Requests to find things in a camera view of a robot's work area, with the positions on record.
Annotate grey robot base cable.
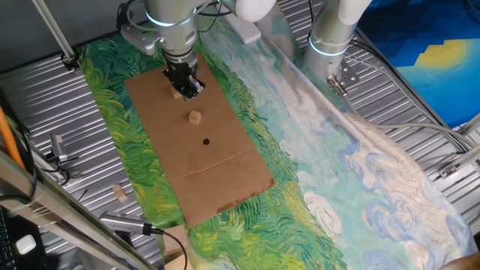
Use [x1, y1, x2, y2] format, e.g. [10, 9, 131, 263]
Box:
[328, 74, 480, 151]

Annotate black base cable bundle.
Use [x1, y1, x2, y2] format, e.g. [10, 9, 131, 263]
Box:
[348, 35, 470, 153]

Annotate brown cardboard sheet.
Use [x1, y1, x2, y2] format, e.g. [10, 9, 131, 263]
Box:
[123, 52, 277, 229]

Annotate aluminium frame bar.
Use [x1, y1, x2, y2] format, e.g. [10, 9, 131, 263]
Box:
[0, 149, 157, 270]

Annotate painted landscape cloth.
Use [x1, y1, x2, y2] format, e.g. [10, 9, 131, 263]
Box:
[76, 0, 479, 270]

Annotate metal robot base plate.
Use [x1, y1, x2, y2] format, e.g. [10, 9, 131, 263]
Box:
[325, 59, 361, 99]

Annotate white rounded case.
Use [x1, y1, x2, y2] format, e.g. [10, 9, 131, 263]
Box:
[15, 234, 38, 255]

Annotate aluminium profile with bracket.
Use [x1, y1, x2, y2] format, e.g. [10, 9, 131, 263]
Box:
[438, 112, 480, 179]

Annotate aluminium frame pole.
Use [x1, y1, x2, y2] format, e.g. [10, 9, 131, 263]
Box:
[31, 0, 82, 72]

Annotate black keyboard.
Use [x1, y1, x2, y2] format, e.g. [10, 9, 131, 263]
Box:
[0, 209, 18, 270]

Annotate small camera on bracket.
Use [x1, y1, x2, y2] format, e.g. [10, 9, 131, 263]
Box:
[44, 133, 82, 180]

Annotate small cardboard box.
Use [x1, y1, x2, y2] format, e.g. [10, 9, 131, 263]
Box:
[163, 224, 191, 256]
[164, 254, 194, 270]

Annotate blue and yellow cloth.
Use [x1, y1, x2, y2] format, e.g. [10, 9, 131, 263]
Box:
[358, 0, 480, 128]

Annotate orange pole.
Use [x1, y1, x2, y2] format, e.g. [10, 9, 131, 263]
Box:
[0, 106, 26, 170]

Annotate black camera cable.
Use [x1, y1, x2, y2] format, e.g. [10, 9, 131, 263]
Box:
[149, 224, 188, 270]

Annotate white power strip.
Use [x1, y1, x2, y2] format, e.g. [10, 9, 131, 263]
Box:
[224, 13, 263, 45]

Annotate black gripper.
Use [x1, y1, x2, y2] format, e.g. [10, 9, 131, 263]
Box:
[163, 54, 206, 102]

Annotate silver ribbed camera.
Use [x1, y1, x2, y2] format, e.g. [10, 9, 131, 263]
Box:
[99, 210, 164, 236]

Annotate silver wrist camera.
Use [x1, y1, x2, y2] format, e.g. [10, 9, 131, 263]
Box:
[120, 24, 163, 56]

